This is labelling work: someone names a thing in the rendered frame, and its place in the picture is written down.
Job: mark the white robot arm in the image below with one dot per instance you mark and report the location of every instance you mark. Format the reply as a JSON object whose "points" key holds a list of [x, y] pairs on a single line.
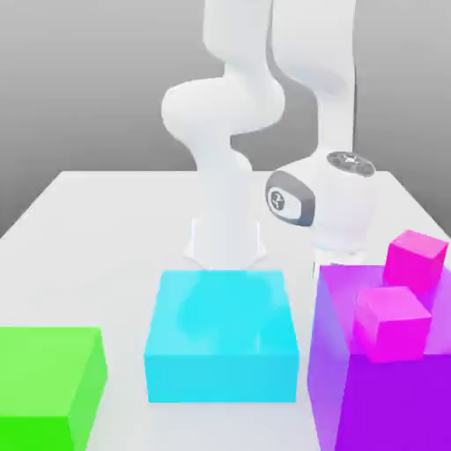
{"points": [[218, 116]]}

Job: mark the small magenta cube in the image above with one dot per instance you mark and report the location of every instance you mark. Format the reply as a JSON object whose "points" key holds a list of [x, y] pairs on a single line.
{"points": [[414, 262], [393, 324]]}

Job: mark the large cyan box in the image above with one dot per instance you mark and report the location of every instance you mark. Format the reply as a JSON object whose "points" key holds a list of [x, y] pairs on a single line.
{"points": [[222, 373]]}

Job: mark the large green box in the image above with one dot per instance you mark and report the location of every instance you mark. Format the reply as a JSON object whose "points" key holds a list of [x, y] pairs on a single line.
{"points": [[42, 373]]}

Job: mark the large purple box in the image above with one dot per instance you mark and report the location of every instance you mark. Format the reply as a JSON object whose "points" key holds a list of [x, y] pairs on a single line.
{"points": [[394, 405]]}

